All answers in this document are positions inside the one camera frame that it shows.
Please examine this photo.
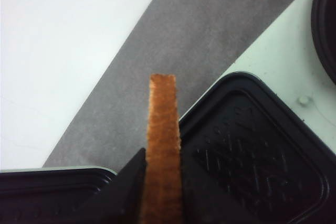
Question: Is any mint green breakfast maker base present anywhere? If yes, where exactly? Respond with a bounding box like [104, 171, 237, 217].
[220, 0, 336, 130]

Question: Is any toast bread slice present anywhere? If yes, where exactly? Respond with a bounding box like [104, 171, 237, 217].
[139, 74, 183, 223]

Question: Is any black round frying pan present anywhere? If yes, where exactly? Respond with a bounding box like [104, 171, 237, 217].
[311, 0, 335, 82]

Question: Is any breakfast maker hinged lid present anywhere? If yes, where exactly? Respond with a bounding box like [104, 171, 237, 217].
[1, 167, 116, 223]

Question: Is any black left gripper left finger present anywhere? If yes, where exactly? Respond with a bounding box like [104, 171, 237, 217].
[76, 148, 146, 223]

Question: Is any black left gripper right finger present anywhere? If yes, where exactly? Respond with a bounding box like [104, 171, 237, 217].
[182, 166, 236, 223]

